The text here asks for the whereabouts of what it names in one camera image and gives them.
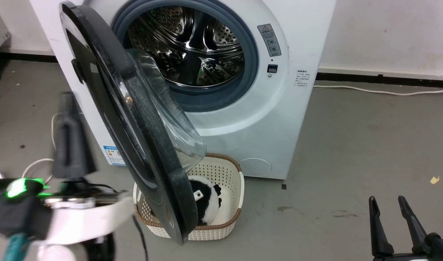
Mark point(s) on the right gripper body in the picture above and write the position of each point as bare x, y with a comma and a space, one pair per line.
438, 250

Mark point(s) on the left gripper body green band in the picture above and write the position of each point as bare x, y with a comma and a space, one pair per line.
83, 221

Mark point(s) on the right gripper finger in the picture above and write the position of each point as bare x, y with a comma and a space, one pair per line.
413, 224
379, 232

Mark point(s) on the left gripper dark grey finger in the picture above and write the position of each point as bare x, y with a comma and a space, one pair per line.
71, 145

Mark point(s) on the black round washing machine door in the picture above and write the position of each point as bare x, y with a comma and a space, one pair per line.
159, 174

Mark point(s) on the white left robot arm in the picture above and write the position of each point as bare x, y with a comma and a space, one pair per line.
72, 252

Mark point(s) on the white front-load washing machine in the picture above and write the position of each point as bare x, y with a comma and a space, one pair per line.
279, 127

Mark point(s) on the steel washing machine drum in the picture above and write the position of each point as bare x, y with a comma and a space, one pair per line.
192, 36

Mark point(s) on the black door lock latch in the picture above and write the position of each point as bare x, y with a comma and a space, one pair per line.
272, 68

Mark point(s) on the grey rubber door gasket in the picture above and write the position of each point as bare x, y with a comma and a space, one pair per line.
252, 61

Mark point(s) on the blue energy label sticker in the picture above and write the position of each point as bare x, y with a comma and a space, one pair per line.
112, 156

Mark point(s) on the yellow paper scrap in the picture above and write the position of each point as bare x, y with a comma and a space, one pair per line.
434, 179

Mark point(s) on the black and white panda toy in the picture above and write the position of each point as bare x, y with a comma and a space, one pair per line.
207, 203

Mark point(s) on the white perforated laundry basket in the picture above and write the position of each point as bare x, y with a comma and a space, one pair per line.
221, 170

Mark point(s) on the small printed text label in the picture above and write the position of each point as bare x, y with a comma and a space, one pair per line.
301, 78

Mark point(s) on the grey warning sticker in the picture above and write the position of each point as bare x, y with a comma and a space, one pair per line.
269, 40

